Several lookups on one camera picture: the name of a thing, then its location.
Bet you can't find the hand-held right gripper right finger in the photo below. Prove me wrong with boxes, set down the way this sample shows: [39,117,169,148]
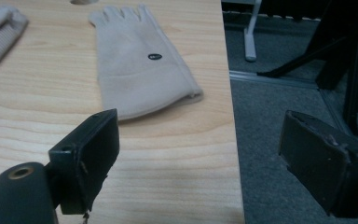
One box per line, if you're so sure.
[278,110,358,218]

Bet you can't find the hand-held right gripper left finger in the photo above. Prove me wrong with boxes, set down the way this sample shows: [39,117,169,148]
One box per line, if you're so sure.
[48,108,120,216]

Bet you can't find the beige glove with dark label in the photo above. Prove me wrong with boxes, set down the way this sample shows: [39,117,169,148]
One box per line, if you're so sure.
[88,3,204,121]

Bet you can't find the round table grommet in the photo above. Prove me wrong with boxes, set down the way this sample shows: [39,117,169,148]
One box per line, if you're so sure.
[69,0,99,6]

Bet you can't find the metal floor rail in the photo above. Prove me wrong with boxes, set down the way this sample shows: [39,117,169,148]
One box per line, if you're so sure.
[228,70,322,91]

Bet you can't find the white metal stand frame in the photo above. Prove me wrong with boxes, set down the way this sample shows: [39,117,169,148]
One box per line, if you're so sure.
[243,0,263,62]

